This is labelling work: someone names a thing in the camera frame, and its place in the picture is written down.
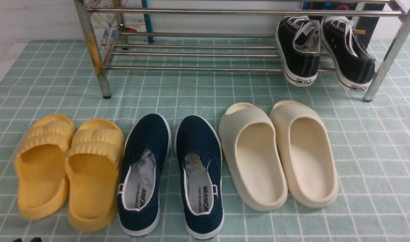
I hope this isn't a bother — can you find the right cream rubber slide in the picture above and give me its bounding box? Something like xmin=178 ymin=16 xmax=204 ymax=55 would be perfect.
xmin=269 ymin=100 xmax=339 ymax=208

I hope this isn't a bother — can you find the right yellow rubber slide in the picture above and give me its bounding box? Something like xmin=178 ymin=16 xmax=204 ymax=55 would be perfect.
xmin=64 ymin=119 xmax=125 ymax=232

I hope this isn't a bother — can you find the teal pole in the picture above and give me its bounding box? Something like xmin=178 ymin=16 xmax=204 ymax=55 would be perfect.
xmin=141 ymin=0 xmax=154 ymax=44

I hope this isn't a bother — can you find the left navy slip-on shoe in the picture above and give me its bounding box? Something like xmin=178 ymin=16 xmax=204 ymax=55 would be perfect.
xmin=117 ymin=113 xmax=171 ymax=237

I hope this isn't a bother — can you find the left yellow rubber slide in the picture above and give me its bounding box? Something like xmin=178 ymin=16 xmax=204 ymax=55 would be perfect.
xmin=13 ymin=114 xmax=76 ymax=220

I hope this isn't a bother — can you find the navy slip-on shoe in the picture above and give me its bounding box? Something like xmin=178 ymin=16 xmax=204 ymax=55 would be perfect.
xmin=174 ymin=115 xmax=224 ymax=240
xmin=117 ymin=113 xmax=171 ymax=237

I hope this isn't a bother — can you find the black canvas sneaker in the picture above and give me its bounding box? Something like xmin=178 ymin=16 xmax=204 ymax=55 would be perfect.
xmin=320 ymin=16 xmax=375 ymax=92
xmin=275 ymin=16 xmax=321 ymax=87

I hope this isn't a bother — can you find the steel shoe rack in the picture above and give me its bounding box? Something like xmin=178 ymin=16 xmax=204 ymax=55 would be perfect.
xmin=73 ymin=0 xmax=410 ymax=103

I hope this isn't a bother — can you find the left cream rubber slide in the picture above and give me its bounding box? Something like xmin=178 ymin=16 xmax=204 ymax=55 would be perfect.
xmin=218 ymin=103 xmax=288 ymax=211

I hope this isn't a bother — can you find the cream rubber slide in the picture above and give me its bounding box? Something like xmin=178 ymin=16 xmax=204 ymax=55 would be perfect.
xmin=218 ymin=103 xmax=288 ymax=211
xmin=269 ymin=100 xmax=339 ymax=208

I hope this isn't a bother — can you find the yellow rubber slide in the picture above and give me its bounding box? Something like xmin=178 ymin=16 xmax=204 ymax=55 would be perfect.
xmin=13 ymin=114 xmax=76 ymax=220
xmin=64 ymin=119 xmax=125 ymax=232

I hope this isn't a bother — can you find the green checkered cloth mat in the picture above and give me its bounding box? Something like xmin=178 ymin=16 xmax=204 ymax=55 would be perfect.
xmin=0 ymin=40 xmax=410 ymax=242

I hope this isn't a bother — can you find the right navy slip-on shoe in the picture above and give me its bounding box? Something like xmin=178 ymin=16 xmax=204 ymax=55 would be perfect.
xmin=174 ymin=115 xmax=224 ymax=240

